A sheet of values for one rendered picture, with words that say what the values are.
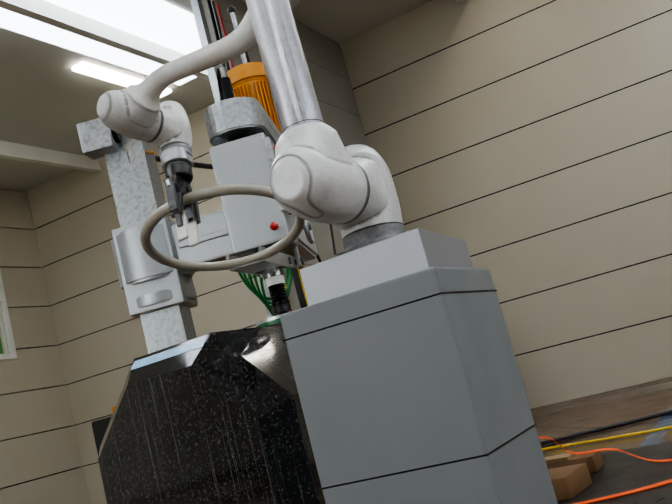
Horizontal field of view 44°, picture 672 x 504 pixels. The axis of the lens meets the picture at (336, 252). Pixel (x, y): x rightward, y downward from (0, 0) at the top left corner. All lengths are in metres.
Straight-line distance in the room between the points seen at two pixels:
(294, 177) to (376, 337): 0.39
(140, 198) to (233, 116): 0.96
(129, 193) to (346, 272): 2.20
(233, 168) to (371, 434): 1.54
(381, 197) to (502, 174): 6.02
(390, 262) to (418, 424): 0.36
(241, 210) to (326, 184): 1.32
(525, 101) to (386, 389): 6.35
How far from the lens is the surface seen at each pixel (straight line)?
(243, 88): 3.91
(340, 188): 1.83
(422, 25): 8.52
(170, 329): 3.84
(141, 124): 2.32
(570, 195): 7.79
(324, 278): 1.94
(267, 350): 2.68
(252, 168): 3.12
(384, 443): 1.84
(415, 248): 1.85
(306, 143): 1.85
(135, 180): 3.99
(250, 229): 3.07
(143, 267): 3.83
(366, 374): 1.84
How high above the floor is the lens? 0.60
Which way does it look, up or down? 9 degrees up
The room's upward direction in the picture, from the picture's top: 15 degrees counter-clockwise
